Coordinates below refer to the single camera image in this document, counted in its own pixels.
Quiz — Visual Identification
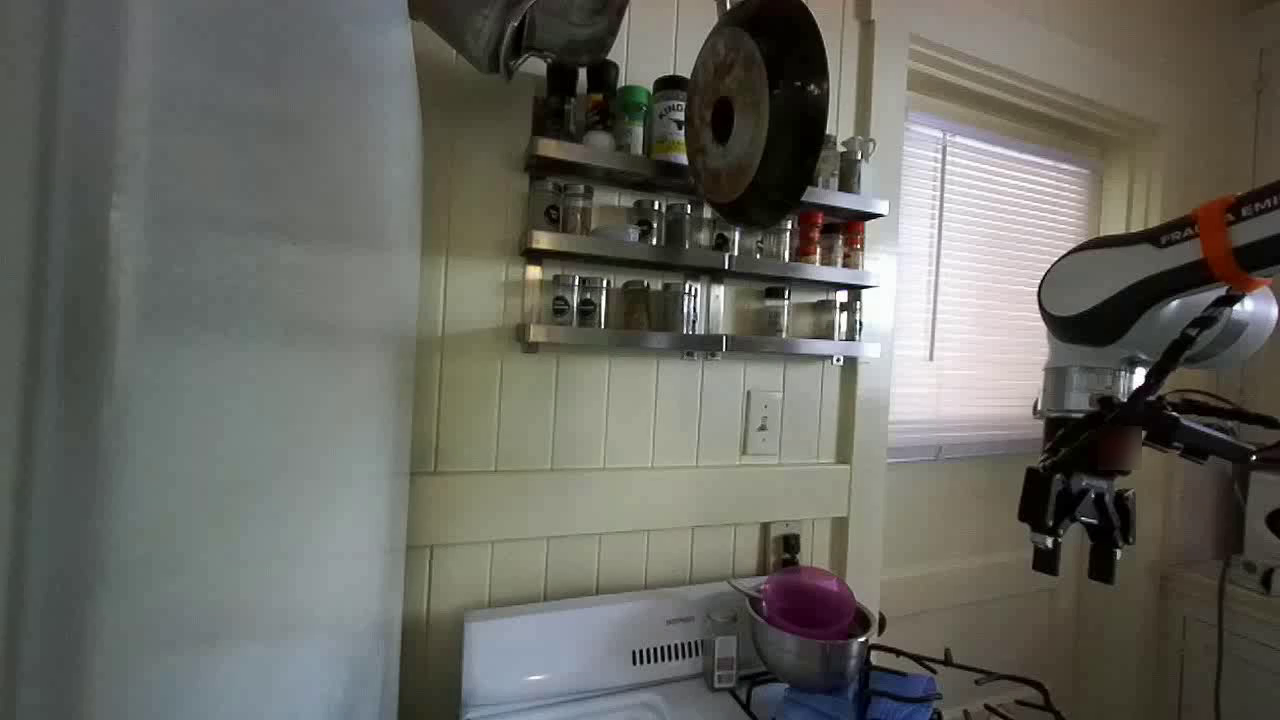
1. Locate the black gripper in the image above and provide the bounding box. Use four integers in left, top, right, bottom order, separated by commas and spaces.
1014, 404, 1140, 589

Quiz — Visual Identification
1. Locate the blue striped towel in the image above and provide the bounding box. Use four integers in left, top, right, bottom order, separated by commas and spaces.
764, 666, 942, 720

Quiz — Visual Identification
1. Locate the black stove grate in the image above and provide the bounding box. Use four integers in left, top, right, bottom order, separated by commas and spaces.
863, 639, 1064, 720

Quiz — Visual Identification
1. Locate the white gas stove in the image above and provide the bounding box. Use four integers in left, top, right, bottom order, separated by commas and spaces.
455, 571, 1073, 720

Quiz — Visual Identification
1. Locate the white door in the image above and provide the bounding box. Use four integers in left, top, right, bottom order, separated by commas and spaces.
871, 37, 1165, 720

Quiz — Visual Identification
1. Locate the white electrical box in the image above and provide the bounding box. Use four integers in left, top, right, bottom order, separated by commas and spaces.
1234, 464, 1280, 571

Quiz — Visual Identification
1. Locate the white cabinet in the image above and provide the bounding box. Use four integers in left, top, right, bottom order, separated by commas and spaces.
1154, 563, 1280, 720

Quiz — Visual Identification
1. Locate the white window blind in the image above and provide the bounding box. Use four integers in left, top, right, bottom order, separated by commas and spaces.
887, 117, 1094, 452

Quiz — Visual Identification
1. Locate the steel bowl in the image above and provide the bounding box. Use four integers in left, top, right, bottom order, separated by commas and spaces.
745, 596, 877, 696

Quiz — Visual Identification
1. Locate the glass spice jar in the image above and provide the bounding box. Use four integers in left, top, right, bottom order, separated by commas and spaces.
837, 134, 877, 197
547, 274, 579, 333
617, 276, 655, 333
576, 274, 611, 333
658, 197, 697, 254
628, 197, 663, 254
539, 176, 597, 238
755, 283, 792, 335

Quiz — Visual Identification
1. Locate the metal spice rack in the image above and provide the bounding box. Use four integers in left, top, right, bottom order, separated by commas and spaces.
514, 134, 893, 364

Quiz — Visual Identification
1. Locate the hanging black frying pan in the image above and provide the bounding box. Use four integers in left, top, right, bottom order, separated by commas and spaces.
683, 0, 832, 233

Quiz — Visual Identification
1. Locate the black lidded white jar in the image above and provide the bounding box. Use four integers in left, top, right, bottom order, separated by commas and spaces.
649, 71, 697, 172

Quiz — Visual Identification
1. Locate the green capped spice jar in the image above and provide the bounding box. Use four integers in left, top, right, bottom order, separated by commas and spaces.
611, 79, 655, 162

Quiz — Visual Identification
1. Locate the dark spice bottle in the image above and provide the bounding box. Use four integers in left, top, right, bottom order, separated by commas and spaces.
537, 56, 582, 143
579, 56, 624, 154

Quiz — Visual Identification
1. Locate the hanging steel pot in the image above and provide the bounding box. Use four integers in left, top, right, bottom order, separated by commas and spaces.
409, 0, 539, 79
514, 0, 632, 68

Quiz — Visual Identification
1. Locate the white refrigerator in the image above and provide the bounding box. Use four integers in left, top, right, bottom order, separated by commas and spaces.
0, 0, 428, 720

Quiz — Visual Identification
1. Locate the thin black hanging cable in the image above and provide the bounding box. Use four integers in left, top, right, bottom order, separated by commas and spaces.
1207, 556, 1231, 720

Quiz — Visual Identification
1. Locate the black braided cable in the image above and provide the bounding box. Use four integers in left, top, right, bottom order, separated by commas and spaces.
1130, 283, 1280, 472

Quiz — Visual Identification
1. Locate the black wall outlet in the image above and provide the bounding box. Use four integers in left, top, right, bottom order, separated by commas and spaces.
764, 520, 809, 575

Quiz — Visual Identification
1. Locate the narrow orange strap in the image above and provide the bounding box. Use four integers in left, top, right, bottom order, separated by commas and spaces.
1193, 197, 1264, 296

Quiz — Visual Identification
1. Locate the white wall switch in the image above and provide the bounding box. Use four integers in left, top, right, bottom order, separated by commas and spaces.
740, 384, 787, 462

